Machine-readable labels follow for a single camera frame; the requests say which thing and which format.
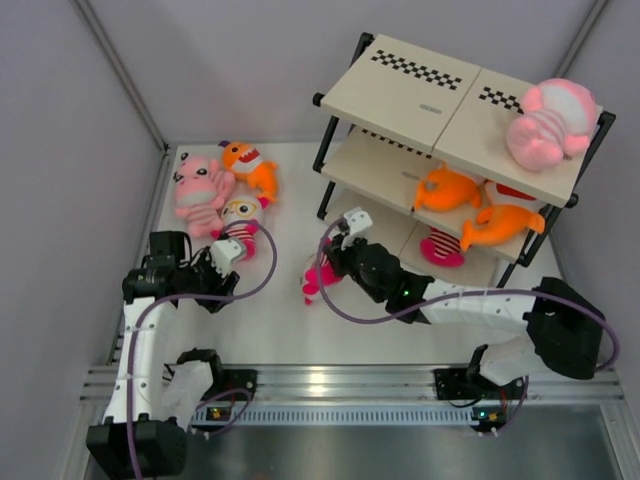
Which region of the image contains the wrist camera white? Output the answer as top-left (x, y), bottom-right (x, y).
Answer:
top-left (342, 207), bottom-right (373, 240)
top-left (210, 238), bottom-right (247, 277)

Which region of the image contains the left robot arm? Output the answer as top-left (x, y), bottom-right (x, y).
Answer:
top-left (86, 231), bottom-right (247, 479)

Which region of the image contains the orange shark plush shelf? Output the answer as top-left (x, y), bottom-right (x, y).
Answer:
top-left (413, 161), bottom-right (486, 212)
top-left (459, 205), bottom-right (546, 251)

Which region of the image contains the three-tier beige shelf rack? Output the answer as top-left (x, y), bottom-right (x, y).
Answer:
top-left (313, 34), bottom-right (615, 286)

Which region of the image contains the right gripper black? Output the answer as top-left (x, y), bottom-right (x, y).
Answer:
top-left (325, 230), bottom-right (387, 303)

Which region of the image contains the orange shark plush left shelf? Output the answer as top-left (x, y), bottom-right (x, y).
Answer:
top-left (413, 161), bottom-right (486, 212)

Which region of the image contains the orange shark plush right shelf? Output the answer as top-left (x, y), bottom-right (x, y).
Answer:
top-left (459, 205), bottom-right (546, 251)

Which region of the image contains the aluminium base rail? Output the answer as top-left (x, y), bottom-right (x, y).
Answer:
top-left (78, 363), bottom-right (625, 406)

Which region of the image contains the light pink plush on shelf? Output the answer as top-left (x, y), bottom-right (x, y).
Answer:
top-left (506, 78), bottom-right (598, 171)

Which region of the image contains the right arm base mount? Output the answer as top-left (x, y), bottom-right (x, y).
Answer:
top-left (433, 368), bottom-right (501, 401)

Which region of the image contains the slotted cable duct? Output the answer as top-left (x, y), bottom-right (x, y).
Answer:
top-left (190, 404), bottom-right (503, 430)

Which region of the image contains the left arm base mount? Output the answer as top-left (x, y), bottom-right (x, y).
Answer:
top-left (201, 368), bottom-right (258, 400)

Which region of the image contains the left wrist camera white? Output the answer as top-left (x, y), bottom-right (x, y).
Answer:
top-left (210, 238), bottom-right (247, 277)

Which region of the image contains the light pink striped plush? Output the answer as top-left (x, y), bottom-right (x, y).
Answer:
top-left (173, 152), bottom-right (236, 238)

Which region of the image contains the magenta striped plush on shelf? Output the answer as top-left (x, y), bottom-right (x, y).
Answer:
top-left (419, 227), bottom-right (465, 268)

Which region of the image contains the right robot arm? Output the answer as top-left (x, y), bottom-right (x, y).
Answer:
top-left (322, 236), bottom-right (604, 397)

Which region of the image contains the white head glasses magenta plush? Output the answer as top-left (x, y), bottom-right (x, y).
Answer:
top-left (211, 195), bottom-right (270, 260)

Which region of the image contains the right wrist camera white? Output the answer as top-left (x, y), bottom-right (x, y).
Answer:
top-left (342, 207), bottom-right (373, 240)

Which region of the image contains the orange shark plush on table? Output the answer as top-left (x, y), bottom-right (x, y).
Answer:
top-left (218, 140), bottom-right (279, 203)

